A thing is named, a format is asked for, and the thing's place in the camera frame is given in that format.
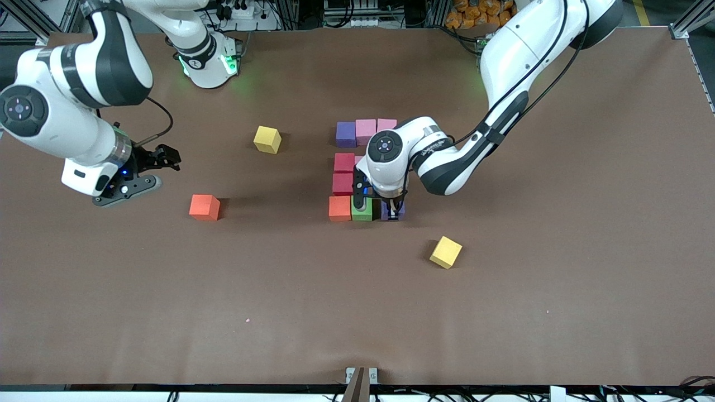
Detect orange foam cube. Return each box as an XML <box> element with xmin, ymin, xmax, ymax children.
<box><xmin>189</xmin><ymin>194</ymin><xmax>221</xmax><ymax>221</ymax></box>
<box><xmin>328</xmin><ymin>195</ymin><xmax>352</xmax><ymax>222</ymax></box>

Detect yellow foam cube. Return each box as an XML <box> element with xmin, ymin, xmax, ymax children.
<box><xmin>253</xmin><ymin>125</ymin><xmax>283</xmax><ymax>155</ymax></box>
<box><xmin>430</xmin><ymin>236</ymin><xmax>463</xmax><ymax>270</ymax></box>

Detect white power strip with plugs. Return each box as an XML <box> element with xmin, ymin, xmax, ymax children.
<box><xmin>215</xmin><ymin>0</ymin><xmax>280</xmax><ymax>31</ymax></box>

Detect white socket strip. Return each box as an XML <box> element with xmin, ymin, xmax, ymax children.
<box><xmin>324</xmin><ymin>15</ymin><xmax>392</xmax><ymax>28</ymax></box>

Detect bag of orange snacks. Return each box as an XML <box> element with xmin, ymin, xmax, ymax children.
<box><xmin>445</xmin><ymin>0</ymin><xmax>514</xmax><ymax>30</ymax></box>

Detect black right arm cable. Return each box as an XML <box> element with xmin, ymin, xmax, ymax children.
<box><xmin>134</xmin><ymin>96</ymin><xmax>174</xmax><ymax>147</ymax></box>

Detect aluminium frame strut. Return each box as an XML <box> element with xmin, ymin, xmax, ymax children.
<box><xmin>670</xmin><ymin>0</ymin><xmax>715</xmax><ymax>40</ymax></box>
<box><xmin>0</xmin><ymin>0</ymin><xmax>73</xmax><ymax>45</ymax></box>

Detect metal bracket with post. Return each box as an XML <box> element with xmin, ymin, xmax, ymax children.
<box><xmin>345</xmin><ymin>367</ymin><xmax>378</xmax><ymax>402</ymax></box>

